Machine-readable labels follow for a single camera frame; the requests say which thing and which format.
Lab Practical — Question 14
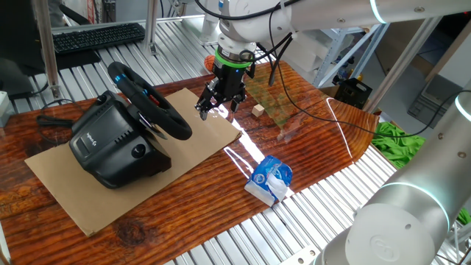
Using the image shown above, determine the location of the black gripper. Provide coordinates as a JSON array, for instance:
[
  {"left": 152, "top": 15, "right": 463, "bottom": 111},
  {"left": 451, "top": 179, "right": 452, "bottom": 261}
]
[{"left": 194, "top": 65, "right": 253, "bottom": 122}]

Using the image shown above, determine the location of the black racing steering wheel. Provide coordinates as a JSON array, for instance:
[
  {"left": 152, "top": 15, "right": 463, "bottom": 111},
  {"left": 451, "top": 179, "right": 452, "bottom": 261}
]
[{"left": 107, "top": 61, "right": 193, "bottom": 141}]

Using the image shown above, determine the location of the black steering wheel base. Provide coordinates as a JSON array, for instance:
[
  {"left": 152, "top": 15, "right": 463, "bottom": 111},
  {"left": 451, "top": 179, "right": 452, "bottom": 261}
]
[{"left": 68, "top": 91, "right": 172, "bottom": 190}]

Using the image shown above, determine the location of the blue white tissue pack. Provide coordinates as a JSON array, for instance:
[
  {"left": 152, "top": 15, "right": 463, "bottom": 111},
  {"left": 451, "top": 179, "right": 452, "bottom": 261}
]
[{"left": 244, "top": 155, "right": 294, "bottom": 208}]

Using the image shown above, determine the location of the white plastic storage box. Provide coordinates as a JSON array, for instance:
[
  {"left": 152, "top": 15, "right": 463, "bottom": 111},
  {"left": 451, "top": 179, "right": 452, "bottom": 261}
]
[{"left": 286, "top": 31, "right": 332, "bottom": 74}]

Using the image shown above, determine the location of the wood grain table cover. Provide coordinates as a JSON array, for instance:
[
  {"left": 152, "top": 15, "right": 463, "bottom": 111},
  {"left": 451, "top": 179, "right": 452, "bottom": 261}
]
[{"left": 0, "top": 60, "right": 380, "bottom": 265}]

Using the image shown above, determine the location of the white metal shelf rack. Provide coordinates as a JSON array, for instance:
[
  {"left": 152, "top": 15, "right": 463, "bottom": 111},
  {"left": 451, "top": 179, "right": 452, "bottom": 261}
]
[{"left": 312, "top": 21, "right": 391, "bottom": 88}]

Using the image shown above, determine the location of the black plastic crate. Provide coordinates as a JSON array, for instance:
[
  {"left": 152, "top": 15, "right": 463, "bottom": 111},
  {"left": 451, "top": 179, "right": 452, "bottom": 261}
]
[{"left": 333, "top": 77, "right": 373, "bottom": 110}]

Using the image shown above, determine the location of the black computer keyboard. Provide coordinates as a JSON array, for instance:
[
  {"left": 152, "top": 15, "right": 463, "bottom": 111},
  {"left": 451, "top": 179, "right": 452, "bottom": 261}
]
[{"left": 52, "top": 22, "right": 146, "bottom": 55}]

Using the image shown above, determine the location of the brown cardboard sheet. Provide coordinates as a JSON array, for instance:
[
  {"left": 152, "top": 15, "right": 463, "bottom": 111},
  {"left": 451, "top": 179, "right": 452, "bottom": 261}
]
[{"left": 24, "top": 87, "right": 243, "bottom": 237}]

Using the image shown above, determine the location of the green cloth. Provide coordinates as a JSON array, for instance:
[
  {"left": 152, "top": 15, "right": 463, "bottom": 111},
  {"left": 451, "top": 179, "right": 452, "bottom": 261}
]
[{"left": 370, "top": 121, "right": 471, "bottom": 226}]

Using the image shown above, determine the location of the grey equipment case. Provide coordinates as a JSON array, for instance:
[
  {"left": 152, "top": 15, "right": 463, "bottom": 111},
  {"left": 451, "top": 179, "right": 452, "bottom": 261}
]
[{"left": 406, "top": 79, "right": 464, "bottom": 122}]

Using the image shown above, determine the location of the black computer monitor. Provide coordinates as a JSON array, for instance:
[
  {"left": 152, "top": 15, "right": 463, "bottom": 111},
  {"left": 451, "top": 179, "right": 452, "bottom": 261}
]
[{"left": 0, "top": 0, "right": 102, "bottom": 99}]

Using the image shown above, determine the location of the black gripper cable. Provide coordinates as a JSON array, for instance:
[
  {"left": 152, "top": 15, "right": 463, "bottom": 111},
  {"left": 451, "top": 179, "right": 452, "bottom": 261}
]
[{"left": 253, "top": 10, "right": 471, "bottom": 140}]

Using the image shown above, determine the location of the aluminium frame post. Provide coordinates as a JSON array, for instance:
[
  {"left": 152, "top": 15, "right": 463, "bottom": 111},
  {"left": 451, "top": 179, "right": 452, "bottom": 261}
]
[
  {"left": 362, "top": 16, "right": 445, "bottom": 113},
  {"left": 32, "top": 0, "right": 62, "bottom": 99},
  {"left": 144, "top": 0, "right": 159, "bottom": 56}
]

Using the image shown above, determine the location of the black wheel USB cable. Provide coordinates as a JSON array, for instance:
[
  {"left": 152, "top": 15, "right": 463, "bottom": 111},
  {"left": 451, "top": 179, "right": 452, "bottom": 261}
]
[{"left": 35, "top": 98, "right": 77, "bottom": 144}]

